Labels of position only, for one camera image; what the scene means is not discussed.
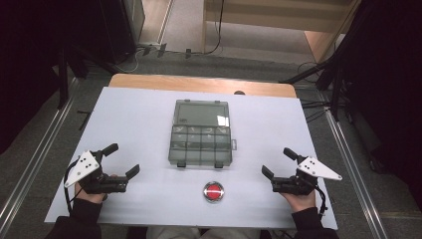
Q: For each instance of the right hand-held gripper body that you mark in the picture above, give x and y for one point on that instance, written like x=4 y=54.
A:
x=298 y=181

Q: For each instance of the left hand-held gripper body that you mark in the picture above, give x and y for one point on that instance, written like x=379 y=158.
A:
x=96 y=181

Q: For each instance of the person's left hand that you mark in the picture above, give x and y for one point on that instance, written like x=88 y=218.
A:
x=89 y=196

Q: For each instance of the person's right hand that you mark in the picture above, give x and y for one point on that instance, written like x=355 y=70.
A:
x=300 y=200

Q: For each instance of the white board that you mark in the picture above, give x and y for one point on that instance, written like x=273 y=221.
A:
x=142 y=132

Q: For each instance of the red round button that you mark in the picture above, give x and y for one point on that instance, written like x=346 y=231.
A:
x=213 y=191

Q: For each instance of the clear plastic compartment box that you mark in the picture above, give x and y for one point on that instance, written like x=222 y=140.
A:
x=200 y=132

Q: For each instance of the black metal stand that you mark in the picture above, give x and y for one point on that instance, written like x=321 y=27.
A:
x=63 y=79

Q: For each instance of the black tripod stand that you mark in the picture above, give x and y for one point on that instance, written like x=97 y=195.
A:
x=331 y=76

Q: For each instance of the wooden table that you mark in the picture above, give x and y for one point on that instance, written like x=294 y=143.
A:
x=199 y=83

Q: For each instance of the white power strip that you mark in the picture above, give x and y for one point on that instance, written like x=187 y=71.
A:
x=151 y=46

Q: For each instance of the black cabinet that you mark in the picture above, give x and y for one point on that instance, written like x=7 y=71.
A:
x=119 y=30

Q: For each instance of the dark curtain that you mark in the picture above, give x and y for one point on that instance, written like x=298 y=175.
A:
x=388 y=83
x=30 y=59

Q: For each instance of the light wooden furniture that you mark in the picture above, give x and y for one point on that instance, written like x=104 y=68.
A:
x=282 y=16

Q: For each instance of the aluminium floor rail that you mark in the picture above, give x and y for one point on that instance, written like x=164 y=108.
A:
x=355 y=172
x=36 y=159

